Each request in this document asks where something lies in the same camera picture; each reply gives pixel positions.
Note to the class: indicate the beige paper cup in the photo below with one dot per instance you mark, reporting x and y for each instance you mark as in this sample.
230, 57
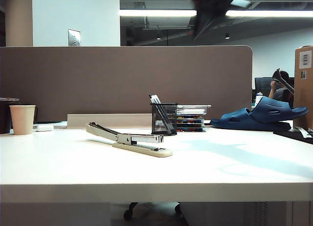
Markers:
22, 119

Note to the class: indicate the black office monitor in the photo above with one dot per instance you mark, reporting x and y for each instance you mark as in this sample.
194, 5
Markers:
262, 86

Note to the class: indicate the metal wall switch plate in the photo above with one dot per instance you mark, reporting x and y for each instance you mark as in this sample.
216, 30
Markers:
74, 37

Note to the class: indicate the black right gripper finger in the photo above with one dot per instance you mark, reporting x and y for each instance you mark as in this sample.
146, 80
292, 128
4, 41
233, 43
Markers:
201, 28
211, 21

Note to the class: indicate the black desk mat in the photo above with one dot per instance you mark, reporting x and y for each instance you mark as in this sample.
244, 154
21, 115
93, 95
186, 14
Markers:
293, 135

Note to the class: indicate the clear plastic case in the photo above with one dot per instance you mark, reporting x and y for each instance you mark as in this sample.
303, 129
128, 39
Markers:
193, 109

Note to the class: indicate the person in grey shirt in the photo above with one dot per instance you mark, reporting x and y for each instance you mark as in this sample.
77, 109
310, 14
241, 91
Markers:
280, 94

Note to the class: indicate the pens in holder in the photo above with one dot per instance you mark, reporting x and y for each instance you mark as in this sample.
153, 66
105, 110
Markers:
151, 98

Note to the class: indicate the white plastic bottle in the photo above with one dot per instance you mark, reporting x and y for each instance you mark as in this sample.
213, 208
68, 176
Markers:
259, 98

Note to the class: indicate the beige long-reach stapler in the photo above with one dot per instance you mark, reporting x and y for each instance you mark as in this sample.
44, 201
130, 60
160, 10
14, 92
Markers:
156, 152

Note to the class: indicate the black mesh pen holder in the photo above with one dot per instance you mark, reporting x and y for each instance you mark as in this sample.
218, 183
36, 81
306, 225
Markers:
168, 113

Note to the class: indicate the small ceiling spot lamp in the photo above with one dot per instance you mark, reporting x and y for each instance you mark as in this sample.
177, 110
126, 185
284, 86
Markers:
227, 36

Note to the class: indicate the brown desk divider panel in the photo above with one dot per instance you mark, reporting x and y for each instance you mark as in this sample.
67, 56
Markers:
122, 79

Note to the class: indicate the black round container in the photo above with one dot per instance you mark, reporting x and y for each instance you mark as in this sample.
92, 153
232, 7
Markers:
5, 116

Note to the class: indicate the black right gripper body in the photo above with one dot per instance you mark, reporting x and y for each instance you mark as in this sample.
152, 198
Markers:
212, 3

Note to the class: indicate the blue rubber slipper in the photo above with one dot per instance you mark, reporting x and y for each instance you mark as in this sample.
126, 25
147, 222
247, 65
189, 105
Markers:
232, 119
269, 106

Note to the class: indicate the long ceiling light strip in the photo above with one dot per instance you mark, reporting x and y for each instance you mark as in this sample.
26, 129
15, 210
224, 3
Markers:
159, 13

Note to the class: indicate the colourful flat game box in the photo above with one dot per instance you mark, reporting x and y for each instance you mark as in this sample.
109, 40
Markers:
190, 117
190, 123
190, 129

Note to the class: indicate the brown cardboard box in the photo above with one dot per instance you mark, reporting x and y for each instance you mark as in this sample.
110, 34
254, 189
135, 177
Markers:
303, 96

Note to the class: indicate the white pen with black cap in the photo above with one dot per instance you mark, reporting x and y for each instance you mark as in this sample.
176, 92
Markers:
157, 99

